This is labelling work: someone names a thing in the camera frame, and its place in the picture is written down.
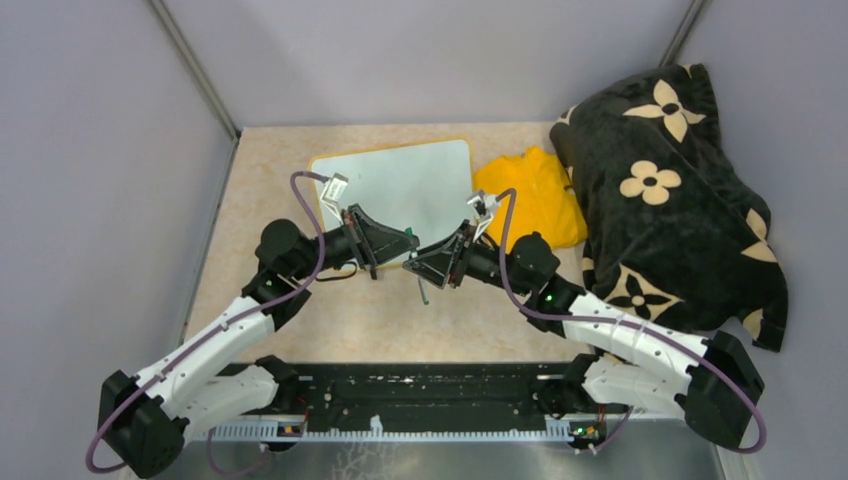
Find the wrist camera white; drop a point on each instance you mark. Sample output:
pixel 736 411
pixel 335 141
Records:
pixel 484 206
pixel 334 189

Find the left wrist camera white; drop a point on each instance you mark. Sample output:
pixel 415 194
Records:
pixel 334 189

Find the green whiteboard marker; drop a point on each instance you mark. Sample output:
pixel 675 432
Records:
pixel 423 291

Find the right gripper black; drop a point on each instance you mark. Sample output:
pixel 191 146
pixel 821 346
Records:
pixel 436 271

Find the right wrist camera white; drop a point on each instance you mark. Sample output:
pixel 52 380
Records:
pixel 484 206

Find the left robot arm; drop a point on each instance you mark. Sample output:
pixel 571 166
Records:
pixel 149 417

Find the black floral blanket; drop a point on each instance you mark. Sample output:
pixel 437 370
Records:
pixel 675 237

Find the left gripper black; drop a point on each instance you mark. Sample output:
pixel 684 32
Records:
pixel 375 243

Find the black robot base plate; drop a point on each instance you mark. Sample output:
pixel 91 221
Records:
pixel 442 402

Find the yellow-framed whiteboard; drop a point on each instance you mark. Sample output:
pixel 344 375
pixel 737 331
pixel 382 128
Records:
pixel 420 186

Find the aluminium rail frame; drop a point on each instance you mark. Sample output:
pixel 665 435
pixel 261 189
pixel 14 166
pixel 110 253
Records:
pixel 560 402

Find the yellow folded cloth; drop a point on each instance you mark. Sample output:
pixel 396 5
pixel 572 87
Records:
pixel 546 201

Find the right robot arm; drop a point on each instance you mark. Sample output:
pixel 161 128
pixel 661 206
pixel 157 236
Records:
pixel 636 344

